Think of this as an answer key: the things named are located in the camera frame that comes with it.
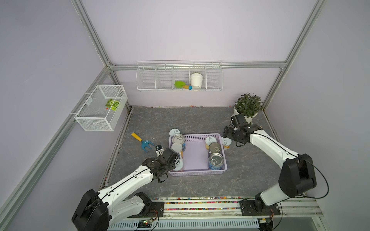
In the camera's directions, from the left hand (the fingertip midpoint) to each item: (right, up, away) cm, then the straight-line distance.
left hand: (169, 164), depth 83 cm
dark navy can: (+26, +9, +3) cm, 28 cm away
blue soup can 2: (+27, +3, -3) cm, 27 cm away
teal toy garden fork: (-20, +10, +17) cm, 28 cm away
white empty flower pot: (+16, +52, +11) cm, 56 cm away
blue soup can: (+5, +15, +6) cm, 17 cm away
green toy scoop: (+5, +51, +17) cm, 54 cm away
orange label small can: (+36, +11, +11) cm, 39 cm away
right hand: (+37, +17, +7) cm, 41 cm away
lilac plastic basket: (+15, +2, +8) cm, 18 cm away
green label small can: (+1, +18, +16) cm, 24 cm away
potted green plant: (+51, +36, +12) cm, 63 cm away
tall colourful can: (+5, +10, 0) cm, 11 cm away
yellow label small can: (+25, +12, +11) cm, 30 cm away
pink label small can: (+6, -1, 0) cm, 6 cm away
